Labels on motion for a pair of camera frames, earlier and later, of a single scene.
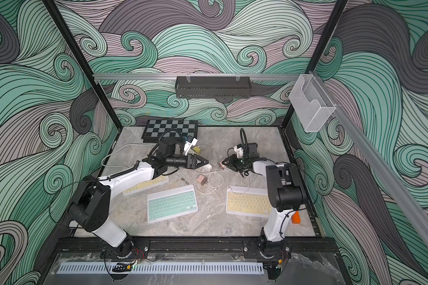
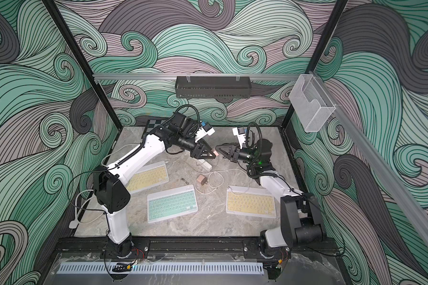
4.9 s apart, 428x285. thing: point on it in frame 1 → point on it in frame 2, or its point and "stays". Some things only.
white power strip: [207, 167] stays
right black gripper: [234, 163] → [233, 155]
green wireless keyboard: [170, 203] stays
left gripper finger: [194, 161] → [205, 152]
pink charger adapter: [202, 180] stays
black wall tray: [213, 86] stays
